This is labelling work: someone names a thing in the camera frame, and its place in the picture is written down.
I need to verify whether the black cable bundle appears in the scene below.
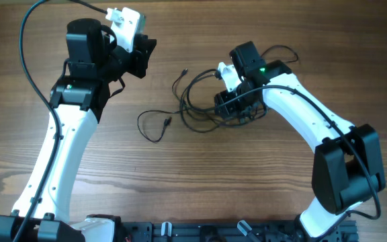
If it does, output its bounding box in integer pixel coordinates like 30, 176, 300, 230
171, 44, 300, 134

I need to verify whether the thin black cable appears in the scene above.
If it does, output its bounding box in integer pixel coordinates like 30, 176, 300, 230
136, 110, 181, 144

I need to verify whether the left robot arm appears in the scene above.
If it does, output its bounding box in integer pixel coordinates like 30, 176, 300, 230
0, 16, 157, 241

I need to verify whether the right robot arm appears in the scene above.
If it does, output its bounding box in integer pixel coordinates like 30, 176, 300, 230
214, 42, 386, 241

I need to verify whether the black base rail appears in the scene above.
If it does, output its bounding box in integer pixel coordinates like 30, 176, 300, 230
119, 220, 359, 242

